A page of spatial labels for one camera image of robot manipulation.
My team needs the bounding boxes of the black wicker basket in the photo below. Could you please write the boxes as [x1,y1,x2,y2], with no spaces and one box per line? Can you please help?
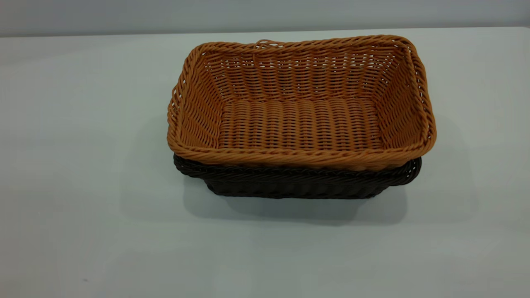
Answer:
[173,153,422,199]

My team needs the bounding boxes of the orange wicker basket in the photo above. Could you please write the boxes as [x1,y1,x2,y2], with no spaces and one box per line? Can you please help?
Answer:
[167,35,437,172]

